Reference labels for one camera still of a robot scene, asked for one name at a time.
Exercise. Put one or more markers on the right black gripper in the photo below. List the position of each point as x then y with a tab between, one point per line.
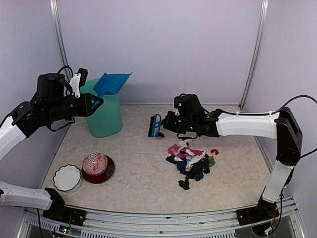
167	123

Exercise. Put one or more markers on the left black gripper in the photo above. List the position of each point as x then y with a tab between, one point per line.
87	109

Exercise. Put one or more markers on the blue hand brush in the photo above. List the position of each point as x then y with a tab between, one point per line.
155	125

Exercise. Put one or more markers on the teal plastic waste bin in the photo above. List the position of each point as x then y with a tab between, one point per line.
107	119

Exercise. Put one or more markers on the blue plastic dustpan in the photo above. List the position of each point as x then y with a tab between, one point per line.
110	84

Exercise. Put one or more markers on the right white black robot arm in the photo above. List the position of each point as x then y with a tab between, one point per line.
190	116

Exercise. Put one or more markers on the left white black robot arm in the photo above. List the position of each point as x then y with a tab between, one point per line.
55	100

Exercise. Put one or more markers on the black scrap pile centre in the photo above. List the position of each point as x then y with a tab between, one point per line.
191	163

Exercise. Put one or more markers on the red paper scrap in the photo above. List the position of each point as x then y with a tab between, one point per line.
214	151

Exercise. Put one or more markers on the red patterned bowl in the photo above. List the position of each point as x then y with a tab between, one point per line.
95	164

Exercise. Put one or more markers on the black paper scrap right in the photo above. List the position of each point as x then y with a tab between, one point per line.
184	184

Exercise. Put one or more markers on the white scalloped dish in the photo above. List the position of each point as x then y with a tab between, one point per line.
67	179

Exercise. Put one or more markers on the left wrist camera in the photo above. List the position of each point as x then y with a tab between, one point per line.
78	80

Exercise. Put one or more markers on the left metal corner post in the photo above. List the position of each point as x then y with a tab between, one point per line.
58	32

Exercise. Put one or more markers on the metal corner post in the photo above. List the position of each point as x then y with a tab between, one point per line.
58	32
255	54

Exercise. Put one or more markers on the front aluminium rail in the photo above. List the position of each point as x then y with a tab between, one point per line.
216	224

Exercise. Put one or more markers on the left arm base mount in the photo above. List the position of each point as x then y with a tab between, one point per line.
58	211

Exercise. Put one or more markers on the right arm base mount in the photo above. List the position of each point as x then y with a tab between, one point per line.
262	211

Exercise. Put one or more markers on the right metal corner post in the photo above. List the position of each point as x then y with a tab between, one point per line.
255	54

